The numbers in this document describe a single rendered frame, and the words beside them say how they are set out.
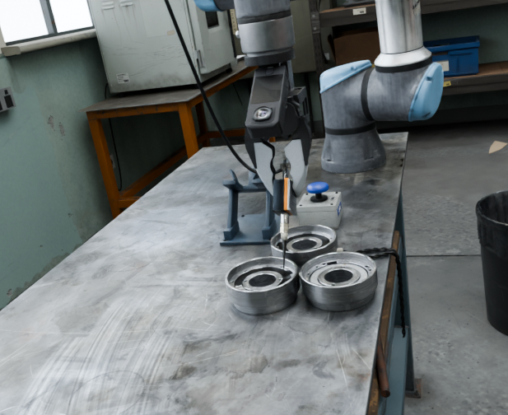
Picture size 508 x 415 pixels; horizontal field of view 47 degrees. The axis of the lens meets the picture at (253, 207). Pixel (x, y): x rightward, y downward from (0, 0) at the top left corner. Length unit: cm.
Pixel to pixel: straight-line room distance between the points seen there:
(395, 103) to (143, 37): 209
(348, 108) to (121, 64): 210
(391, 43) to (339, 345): 70
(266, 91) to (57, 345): 45
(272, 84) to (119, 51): 248
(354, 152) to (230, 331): 65
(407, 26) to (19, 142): 203
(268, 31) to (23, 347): 55
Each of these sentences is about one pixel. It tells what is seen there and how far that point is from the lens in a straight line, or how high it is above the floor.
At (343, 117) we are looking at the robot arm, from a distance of 131.
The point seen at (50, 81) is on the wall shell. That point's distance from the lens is 309.
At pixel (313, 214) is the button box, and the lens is 103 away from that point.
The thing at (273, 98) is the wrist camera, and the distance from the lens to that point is 77.
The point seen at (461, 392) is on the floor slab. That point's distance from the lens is 193.
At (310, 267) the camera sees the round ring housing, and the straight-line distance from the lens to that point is 84.
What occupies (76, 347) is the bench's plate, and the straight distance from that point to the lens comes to 85.
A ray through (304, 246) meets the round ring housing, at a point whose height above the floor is 82.
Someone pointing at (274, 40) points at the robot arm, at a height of 115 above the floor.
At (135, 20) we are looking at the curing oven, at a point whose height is 116.
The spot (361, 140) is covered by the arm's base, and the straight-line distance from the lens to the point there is 132.
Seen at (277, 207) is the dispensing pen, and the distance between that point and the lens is 84.
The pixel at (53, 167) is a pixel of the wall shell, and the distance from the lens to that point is 303.
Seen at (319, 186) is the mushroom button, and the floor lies 87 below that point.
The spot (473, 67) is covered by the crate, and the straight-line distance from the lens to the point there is 431.
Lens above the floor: 121
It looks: 20 degrees down
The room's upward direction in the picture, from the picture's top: 9 degrees counter-clockwise
